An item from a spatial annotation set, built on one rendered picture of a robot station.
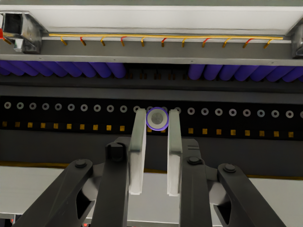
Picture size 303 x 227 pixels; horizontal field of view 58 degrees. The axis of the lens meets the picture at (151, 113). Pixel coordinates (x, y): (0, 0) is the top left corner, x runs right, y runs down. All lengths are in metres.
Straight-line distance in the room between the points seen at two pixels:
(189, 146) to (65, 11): 0.17
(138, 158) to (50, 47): 0.20
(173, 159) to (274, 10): 0.16
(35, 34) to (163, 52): 0.13
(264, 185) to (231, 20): 0.16
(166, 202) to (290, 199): 0.11
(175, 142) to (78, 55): 0.17
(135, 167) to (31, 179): 0.16
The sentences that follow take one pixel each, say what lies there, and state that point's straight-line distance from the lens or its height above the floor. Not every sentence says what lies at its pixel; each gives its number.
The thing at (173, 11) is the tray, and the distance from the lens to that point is 0.25.
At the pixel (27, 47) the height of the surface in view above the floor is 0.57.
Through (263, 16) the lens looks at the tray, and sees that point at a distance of 0.27.
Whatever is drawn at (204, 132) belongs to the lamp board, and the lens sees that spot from 0.41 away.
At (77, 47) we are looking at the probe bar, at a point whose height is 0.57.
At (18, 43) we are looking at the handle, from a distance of 0.29.
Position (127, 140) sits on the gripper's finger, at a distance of 0.18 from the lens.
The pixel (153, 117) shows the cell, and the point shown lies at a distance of 0.21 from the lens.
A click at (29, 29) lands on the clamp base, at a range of 0.29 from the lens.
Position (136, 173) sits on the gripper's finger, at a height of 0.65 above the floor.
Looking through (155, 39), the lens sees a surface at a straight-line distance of 0.29.
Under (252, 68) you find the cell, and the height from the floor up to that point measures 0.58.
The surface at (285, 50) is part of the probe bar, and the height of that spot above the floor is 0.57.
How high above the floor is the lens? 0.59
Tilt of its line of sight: 8 degrees up
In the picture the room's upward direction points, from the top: 179 degrees counter-clockwise
